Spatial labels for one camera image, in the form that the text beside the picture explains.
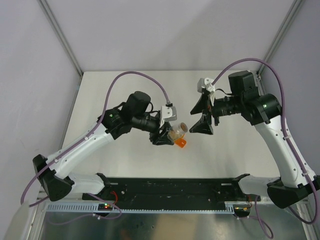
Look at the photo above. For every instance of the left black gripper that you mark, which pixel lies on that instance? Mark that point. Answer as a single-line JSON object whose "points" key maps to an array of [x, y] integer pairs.
{"points": [[162, 138]]}

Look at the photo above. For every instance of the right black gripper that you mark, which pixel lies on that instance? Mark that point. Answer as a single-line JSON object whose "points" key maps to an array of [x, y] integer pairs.
{"points": [[204, 125]]}

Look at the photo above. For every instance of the clear pill bottle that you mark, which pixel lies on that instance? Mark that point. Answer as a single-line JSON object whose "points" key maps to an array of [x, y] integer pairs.
{"points": [[175, 132]]}

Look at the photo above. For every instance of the orange pill organizer box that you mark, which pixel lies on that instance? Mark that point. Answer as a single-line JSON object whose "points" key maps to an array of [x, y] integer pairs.
{"points": [[180, 141]]}

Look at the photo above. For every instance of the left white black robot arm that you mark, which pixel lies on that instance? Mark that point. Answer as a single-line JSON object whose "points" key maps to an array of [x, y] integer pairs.
{"points": [[55, 172]]}

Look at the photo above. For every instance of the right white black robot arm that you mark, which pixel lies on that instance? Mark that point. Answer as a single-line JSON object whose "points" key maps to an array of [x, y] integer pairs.
{"points": [[255, 108]]}

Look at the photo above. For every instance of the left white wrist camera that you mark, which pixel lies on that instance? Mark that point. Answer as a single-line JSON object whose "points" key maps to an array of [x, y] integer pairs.
{"points": [[168, 113]]}

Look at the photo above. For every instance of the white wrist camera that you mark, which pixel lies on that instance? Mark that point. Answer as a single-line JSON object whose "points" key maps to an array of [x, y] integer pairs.
{"points": [[206, 87], [168, 113]]}

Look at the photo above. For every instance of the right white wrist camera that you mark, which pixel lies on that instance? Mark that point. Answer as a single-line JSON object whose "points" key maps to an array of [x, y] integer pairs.
{"points": [[206, 87]]}

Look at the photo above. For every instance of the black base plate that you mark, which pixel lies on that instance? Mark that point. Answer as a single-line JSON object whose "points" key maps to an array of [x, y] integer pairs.
{"points": [[173, 192]]}

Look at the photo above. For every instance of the grey slotted cable duct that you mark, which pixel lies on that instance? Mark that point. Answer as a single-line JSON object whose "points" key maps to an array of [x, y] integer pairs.
{"points": [[99, 207]]}

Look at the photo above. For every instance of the right aluminium frame post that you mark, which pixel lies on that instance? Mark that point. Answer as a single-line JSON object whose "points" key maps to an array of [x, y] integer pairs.
{"points": [[282, 31]]}

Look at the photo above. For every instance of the aluminium frame post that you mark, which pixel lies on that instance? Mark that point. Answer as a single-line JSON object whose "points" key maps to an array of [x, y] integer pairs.
{"points": [[53, 22], [282, 31]]}

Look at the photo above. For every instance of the left aluminium frame post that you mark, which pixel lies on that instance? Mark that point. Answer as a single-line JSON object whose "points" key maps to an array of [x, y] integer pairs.
{"points": [[53, 22]]}

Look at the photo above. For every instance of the aluminium side rail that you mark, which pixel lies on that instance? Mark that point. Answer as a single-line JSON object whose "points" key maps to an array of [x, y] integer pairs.
{"points": [[293, 185]]}

